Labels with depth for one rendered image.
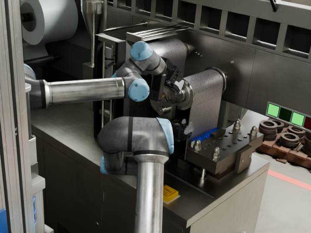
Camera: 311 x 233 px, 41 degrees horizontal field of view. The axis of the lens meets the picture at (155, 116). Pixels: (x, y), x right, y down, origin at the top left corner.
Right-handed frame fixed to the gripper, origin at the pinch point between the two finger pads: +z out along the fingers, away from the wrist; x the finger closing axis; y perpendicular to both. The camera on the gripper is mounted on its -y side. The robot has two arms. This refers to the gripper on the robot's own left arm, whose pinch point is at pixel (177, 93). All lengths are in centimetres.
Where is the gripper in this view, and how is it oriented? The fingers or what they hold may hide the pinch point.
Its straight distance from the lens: 182.4
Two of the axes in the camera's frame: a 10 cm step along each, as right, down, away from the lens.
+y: 4.9, -8.7, 1.1
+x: -7.3, -3.4, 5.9
